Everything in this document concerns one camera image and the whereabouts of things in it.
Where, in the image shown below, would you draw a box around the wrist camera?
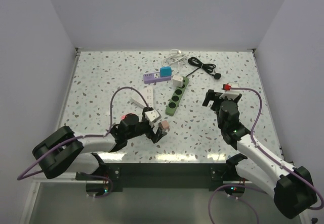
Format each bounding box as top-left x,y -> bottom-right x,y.
220,83 -> 240,100
152,109 -> 161,123

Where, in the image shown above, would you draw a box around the blue plug adapter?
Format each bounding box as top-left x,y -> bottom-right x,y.
159,66 -> 172,77

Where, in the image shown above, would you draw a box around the beige pink plug adapter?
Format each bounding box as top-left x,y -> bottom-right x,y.
158,120 -> 170,130

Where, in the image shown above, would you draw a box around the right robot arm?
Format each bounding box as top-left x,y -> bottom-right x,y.
202,84 -> 323,219

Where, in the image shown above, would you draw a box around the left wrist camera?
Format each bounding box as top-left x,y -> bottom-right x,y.
152,109 -> 161,123

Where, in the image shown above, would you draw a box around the purple power strip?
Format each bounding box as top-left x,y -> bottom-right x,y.
143,72 -> 172,84

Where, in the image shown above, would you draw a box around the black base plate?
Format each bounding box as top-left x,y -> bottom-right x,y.
95,163 -> 240,192

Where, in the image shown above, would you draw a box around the black power cable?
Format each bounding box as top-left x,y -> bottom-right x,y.
186,56 -> 223,81

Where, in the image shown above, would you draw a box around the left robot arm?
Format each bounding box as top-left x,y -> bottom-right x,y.
32,107 -> 168,179

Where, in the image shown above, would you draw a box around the white coiled cable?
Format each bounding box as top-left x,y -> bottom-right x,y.
161,49 -> 187,74

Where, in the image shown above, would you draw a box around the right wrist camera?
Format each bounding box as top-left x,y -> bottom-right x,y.
220,83 -> 240,100

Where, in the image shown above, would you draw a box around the green power strip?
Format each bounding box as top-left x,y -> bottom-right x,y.
165,77 -> 189,116

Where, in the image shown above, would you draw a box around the white triangular power strip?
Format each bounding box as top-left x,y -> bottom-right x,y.
131,86 -> 154,108

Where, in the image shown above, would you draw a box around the white cube charger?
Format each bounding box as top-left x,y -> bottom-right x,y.
172,75 -> 184,87

